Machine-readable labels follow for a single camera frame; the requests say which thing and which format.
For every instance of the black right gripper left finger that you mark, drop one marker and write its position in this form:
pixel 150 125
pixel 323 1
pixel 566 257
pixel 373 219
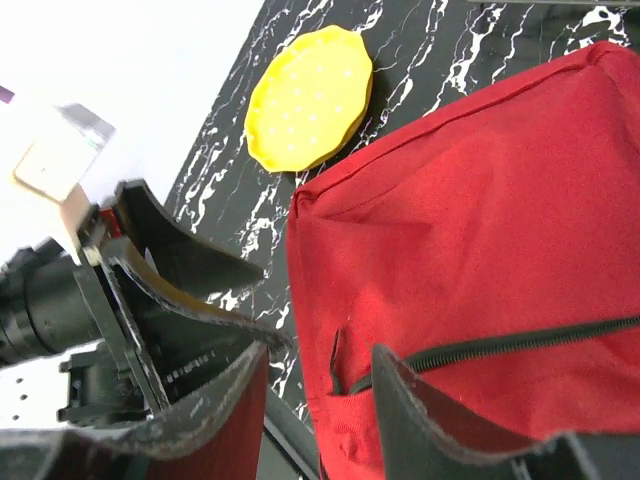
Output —
pixel 212 433

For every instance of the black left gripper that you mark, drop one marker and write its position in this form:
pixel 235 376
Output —
pixel 157 341

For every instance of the orange dotted plate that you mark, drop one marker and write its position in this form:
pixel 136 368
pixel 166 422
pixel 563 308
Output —
pixel 310 100

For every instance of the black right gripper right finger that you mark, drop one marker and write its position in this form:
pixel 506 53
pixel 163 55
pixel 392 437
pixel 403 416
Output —
pixel 425 434

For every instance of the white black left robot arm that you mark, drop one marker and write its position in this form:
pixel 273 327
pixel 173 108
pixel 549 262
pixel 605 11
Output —
pixel 35 286

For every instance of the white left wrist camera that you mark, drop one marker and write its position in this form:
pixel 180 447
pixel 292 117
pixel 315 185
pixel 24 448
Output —
pixel 50 149

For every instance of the red backpack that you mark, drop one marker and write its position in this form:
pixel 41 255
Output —
pixel 500 232

